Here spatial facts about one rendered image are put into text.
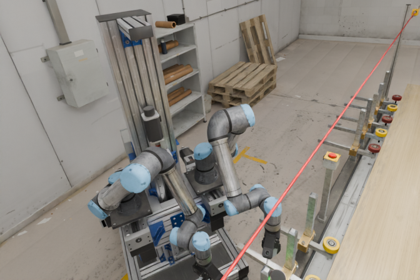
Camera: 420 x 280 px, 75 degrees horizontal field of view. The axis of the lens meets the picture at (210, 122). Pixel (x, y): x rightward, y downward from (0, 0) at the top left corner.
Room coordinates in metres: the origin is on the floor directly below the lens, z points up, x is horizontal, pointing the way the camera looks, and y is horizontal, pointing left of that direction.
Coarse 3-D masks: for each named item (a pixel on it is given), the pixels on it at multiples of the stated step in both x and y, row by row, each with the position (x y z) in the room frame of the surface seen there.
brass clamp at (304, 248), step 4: (312, 232) 0.99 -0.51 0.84; (304, 236) 0.97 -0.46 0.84; (308, 236) 0.97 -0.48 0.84; (312, 236) 0.98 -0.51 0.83; (300, 240) 0.95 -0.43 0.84; (304, 240) 0.95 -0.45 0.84; (308, 240) 0.95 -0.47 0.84; (300, 244) 0.93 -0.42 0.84; (304, 244) 0.92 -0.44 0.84; (308, 244) 0.93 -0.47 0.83; (300, 248) 0.93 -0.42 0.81; (304, 248) 0.91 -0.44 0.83
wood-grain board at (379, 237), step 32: (416, 96) 2.34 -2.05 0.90; (416, 128) 1.80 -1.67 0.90; (384, 160) 1.46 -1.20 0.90; (416, 160) 1.43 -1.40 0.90; (384, 192) 1.17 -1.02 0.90; (416, 192) 1.15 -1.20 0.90; (352, 224) 0.97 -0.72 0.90; (384, 224) 0.95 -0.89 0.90; (416, 224) 0.93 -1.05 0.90; (352, 256) 0.79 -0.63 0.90; (384, 256) 0.78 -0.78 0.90; (416, 256) 0.76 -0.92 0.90
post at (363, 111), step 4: (360, 112) 1.74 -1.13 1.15; (364, 112) 1.72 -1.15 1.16; (360, 116) 1.73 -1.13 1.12; (364, 116) 1.72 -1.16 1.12; (360, 120) 1.73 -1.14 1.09; (360, 124) 1.73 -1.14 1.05; (360, 128) 1.72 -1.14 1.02; (356, 132) 1.73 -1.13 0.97; (360, 132) 1.72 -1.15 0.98; (356, 136) 1.73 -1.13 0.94; (360, 136) 1.72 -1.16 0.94; (356, 140) 1.73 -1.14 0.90; (356, 144) 1.72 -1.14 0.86; (352, 156) 1.73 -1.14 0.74
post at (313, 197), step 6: (312, 192) 1.00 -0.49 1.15; (312, 198) 0.98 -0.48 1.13; (312, 204) 0.97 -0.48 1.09; (312, 210) 0.97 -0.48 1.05; (306, 216) 0.99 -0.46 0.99; (312, 216) 0.97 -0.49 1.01; (306, 222) 0.99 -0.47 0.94; (312, 222) 0.97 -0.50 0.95; (306, 228) 0.98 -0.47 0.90; (312, 228) 0.98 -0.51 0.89; (306, 234) 0.98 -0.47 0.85
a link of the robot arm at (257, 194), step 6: (252, 186) 0.97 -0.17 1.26; (258, 186) 0.96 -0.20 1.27; (252, 192) 0.93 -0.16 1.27; (258, 192) 0.92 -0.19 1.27; (264, 192) 0.92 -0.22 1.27; (252, 198) 0.90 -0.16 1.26; (258, 198) 0.90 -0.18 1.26; (264, 198) 0.88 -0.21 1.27; (252, 204) 0.88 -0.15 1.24; (258, 204) 0.88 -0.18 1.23
